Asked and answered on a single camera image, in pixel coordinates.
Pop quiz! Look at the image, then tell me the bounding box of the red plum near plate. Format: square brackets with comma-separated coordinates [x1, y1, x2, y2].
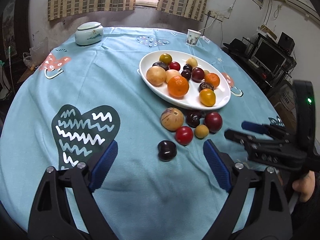
[157, 140, 177, 161]

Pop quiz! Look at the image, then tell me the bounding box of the yellow orange tomato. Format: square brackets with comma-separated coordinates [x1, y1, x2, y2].
[199, 88, 216, 107]

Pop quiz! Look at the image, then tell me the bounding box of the computer monitor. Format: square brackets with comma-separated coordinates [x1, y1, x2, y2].
[249, 36, 287, 75]

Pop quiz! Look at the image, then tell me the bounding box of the hidden red cherry tomato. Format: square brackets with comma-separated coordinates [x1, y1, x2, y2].
[169, 61, 181, 72]

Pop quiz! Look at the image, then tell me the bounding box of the person's right hand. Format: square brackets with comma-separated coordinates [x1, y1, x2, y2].
[291, 171, 316, 203]

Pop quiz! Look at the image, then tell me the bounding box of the clear plastic bag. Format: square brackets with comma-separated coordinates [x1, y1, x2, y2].
[23, 37, 49, 69]

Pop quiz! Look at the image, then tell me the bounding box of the white power strip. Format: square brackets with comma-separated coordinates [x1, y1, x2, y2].
[207, 11, 225, 22]

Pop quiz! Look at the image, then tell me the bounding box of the pale peach round fruit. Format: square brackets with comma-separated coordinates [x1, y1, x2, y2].
[165, 69, 181, 83]

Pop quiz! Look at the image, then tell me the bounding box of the patterned paper cup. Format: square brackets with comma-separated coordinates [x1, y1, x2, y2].
[186, 29, 201, 46]

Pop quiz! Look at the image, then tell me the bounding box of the large red plum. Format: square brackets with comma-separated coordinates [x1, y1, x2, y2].
[204, 112, 223, 133]

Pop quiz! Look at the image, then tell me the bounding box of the small yellow tomato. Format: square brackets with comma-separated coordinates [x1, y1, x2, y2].
[159, 53, 172, 66]

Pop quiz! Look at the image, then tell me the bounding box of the brown speckled round fruit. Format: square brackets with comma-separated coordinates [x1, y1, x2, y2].
[160, 107, 184, 132]

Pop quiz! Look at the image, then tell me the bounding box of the dark wrinkled date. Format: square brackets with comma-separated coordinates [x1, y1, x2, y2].
[152, 61, 169, 71]

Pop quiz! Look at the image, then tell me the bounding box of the black hat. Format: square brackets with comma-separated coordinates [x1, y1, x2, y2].
[222, 38, 247, 56]

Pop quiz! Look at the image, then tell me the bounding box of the celadon lidded ceramic jar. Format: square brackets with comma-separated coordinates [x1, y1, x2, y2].
[75, 22, 104, 46]

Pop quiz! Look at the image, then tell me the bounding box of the orange tangerine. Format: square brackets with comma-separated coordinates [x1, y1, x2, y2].
[167, 76, 189, 98]
[204, 73, 220, 89]

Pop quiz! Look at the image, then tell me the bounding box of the dark cherry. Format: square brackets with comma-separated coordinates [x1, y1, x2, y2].
[186, 111, 202, 128]
[181, 69, 191, 81]
[183, 64, 193, 71]

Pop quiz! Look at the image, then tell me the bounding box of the light blue patterned tablecloth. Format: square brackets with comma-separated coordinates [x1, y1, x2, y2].
[1, 27, 282, 239]

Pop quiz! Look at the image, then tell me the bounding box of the white oval plate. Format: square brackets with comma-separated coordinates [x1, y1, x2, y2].
[139, 50, 231, 111]

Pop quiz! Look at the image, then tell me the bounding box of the dark purple plum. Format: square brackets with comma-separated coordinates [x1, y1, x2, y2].
[191, 67, 205, 83]

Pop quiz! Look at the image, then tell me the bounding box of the tan round fruit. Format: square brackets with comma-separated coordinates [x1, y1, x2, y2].
[146, 66, 166, 87]

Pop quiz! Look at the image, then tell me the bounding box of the white air conditioner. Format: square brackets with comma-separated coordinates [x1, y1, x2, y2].
[285, 0, 320, 24]

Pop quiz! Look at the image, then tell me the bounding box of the cream yellow round fruit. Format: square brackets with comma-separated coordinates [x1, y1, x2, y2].
[186, 57, 198, 68]

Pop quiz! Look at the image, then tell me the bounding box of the white power cable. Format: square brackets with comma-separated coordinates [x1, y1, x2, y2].
[198, 16, 217, 37]

